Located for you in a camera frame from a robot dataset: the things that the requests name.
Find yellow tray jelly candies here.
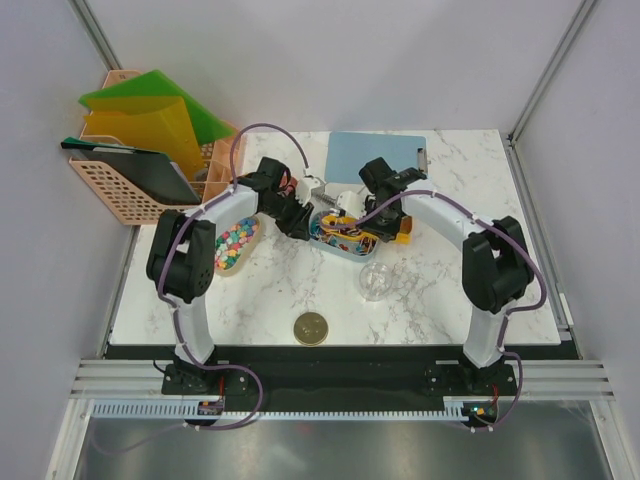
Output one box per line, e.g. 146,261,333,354
397,216,413,241

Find blue tray of lollipops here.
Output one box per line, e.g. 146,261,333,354
309,210,378,263

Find gold jar lid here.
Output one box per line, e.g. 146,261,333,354
293,312,329,347

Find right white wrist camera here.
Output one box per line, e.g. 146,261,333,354
335,190,366,219

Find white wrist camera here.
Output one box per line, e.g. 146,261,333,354
295,175,325,206
335,190,366,219

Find orange plastic scoop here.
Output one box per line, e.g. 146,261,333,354
320,214,411,245

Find white spiral notebook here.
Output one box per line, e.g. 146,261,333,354
312,183,369,208

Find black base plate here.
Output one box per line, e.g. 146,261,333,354
106,342,578,410

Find clear plastic jar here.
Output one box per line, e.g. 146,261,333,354
358,262,393,302

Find aluminium frame rail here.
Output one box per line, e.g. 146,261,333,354
72,360,614,401

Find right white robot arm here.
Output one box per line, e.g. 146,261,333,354
357,157,534,394

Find beige tray colourful candies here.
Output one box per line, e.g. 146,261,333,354
214,216,262,276

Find green plastic folder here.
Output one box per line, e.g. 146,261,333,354
79,70,235,145

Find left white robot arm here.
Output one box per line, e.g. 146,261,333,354
146,157,323,393

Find blue clipboard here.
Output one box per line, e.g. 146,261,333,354
324,132,427,184

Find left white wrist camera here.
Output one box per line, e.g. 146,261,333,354
295,175,325,206

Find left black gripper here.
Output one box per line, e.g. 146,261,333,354
262,191,314,243

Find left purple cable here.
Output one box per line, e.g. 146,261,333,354
155,123,314,441

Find yellow plastic folder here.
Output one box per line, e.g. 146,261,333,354
85,103,205,181

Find black folder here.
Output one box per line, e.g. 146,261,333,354
60,137,200,205

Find white cable duct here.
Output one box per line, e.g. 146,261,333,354
90,398,485,422

